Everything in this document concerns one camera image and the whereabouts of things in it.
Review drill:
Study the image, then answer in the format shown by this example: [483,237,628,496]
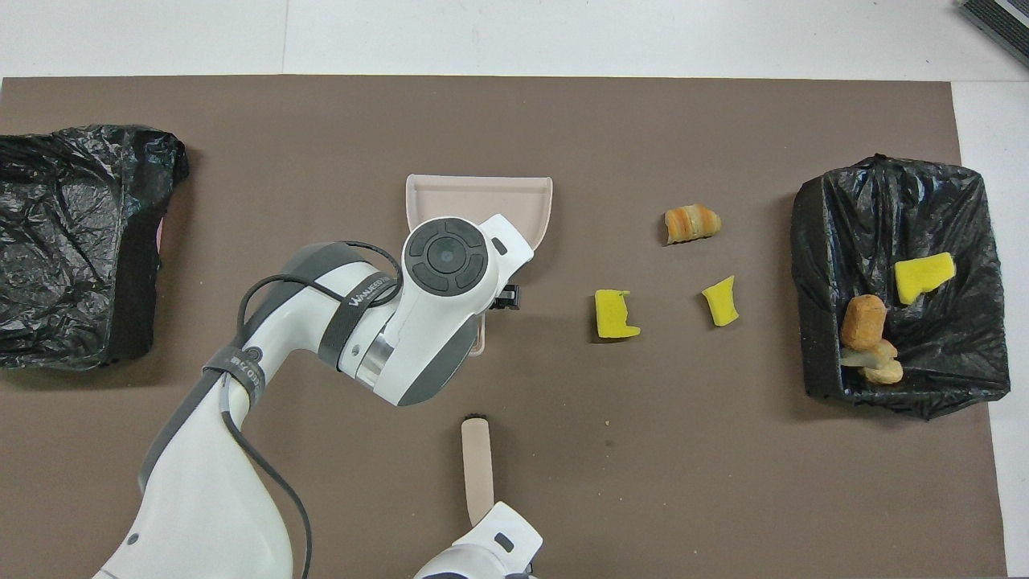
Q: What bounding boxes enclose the beige hand brush black bristles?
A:
[460,413,493,528]

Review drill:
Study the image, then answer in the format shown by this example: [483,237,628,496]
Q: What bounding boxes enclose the yellow sponge piece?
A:
[595,289,642,340]
[895,252,957,306]
[701,275,740,328]

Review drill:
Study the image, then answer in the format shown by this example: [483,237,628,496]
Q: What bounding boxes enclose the beige plastic dustpan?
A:
[404,174,554,357]

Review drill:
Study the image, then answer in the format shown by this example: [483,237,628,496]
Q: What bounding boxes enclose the black bag-lined trash bin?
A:
[789,153,1012,421]
[0,123,191,372]

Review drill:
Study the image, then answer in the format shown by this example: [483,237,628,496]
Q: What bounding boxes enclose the pale flaky pastry piece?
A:
[840,339,899,369]

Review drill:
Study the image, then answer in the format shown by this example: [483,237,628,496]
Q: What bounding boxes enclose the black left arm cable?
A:
[217,240,403,579]

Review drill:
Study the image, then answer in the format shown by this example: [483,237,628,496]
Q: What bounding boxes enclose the crusty bread chunk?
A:
[859,359,905,385]

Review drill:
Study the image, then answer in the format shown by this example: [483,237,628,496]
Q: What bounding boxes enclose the brown bread roll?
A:
[841,294,888,352]

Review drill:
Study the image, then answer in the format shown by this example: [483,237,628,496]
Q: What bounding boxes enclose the dark grey ribbed panel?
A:
[959,0,1029,69]

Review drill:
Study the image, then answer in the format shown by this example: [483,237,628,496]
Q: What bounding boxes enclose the brown table mat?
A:
[0,75,1010,579]

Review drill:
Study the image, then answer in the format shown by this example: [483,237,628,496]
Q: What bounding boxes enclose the striped orange croissant piece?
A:
[664,203,723,245]

